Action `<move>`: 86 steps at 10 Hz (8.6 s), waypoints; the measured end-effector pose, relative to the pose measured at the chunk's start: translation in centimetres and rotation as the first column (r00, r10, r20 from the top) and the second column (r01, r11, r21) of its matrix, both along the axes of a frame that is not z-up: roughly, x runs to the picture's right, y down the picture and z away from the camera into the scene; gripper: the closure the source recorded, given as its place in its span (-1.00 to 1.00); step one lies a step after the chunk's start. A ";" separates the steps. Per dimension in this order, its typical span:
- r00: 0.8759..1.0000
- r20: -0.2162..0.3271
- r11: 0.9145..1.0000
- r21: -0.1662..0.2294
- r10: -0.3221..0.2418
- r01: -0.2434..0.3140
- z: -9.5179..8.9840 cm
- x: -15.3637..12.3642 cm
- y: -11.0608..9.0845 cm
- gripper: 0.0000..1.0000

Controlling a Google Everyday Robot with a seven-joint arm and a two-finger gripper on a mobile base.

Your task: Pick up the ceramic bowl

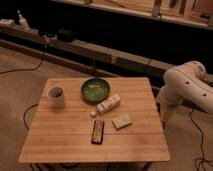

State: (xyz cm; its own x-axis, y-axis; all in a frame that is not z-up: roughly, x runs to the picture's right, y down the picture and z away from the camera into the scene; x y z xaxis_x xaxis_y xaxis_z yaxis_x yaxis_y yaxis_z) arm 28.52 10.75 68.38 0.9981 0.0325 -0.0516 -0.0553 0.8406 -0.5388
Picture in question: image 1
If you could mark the white plastic bottle lying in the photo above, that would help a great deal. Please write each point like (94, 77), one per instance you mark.
(108, 104)

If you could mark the pale rectangular sponge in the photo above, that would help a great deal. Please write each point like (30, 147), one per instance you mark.
(122, 121)

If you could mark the dark round object on ledge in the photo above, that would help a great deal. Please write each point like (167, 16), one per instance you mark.
(65, 35)

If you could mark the white spray bottle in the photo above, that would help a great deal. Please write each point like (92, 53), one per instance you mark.
(23, 22)

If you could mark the green ceramic bowl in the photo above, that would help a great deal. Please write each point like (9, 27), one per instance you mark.
(95, 90)

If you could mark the wooden table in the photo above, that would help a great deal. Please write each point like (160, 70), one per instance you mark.
(62, 130)

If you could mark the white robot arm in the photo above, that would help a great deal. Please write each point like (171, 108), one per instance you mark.
(181, 82)

